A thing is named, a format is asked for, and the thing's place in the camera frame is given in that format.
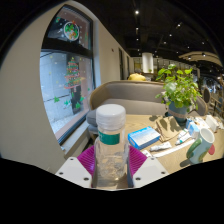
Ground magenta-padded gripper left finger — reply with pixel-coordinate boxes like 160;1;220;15
54;144;98;190

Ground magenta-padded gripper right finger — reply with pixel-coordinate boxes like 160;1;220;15
126;145;169;190

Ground clear plastic bottle white cap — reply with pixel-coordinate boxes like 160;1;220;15
93;103;130;189

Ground pill blister pack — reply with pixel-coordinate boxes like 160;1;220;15
141;149;153;158

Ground white ointment tube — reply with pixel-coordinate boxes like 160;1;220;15
149;141;173;153

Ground long white paper strip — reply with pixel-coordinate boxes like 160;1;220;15
151;138;196;158

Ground flat blue box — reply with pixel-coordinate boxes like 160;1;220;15
127;125;162;150

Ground brown paper bag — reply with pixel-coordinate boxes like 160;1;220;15
154;115;183;141

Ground white blue tube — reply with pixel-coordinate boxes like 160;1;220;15
174;133;193;146
177;129;189;140

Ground light blue small carton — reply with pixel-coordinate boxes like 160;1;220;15
187;119;201;138

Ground grey curved sofa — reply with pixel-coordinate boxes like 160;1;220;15
85;79;209;134

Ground white rectangular box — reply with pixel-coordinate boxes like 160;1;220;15
204;114;219;133

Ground window with festive stickers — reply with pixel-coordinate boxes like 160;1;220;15
39;4;96;144

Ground green potted plant blue pot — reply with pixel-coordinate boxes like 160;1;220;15
154;63;203;126

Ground person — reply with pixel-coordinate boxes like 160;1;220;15
127;68;148;82

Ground white cylindrical column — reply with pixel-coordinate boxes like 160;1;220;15
141;52;154;74

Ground ceiling spot lights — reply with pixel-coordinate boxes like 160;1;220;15
133;8;214;58

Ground white mug green handle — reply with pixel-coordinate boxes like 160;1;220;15
185;127;216;165

